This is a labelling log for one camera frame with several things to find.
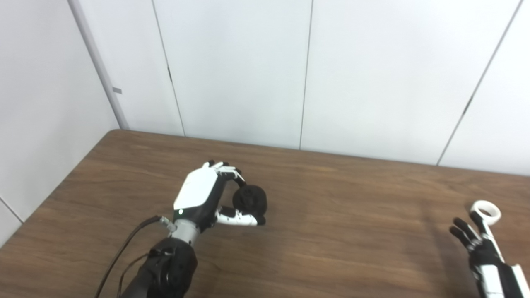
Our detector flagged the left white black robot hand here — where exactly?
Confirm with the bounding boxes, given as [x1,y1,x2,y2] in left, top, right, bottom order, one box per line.
[173,160,266,229]

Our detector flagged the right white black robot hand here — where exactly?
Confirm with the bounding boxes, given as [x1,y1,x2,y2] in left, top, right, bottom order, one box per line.
[450,211,530,298]

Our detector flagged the white ring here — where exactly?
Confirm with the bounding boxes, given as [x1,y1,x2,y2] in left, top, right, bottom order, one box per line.
[470,200,502,226]

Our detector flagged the round black part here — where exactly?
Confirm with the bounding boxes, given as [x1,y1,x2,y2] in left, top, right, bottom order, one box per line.
[232,185,268,221]

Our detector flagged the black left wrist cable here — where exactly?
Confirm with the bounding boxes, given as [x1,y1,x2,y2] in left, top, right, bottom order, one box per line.
[94,215,173,298]

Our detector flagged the grey wall corner strip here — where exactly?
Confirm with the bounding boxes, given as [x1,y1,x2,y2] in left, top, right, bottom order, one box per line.
[68,0,130,130]

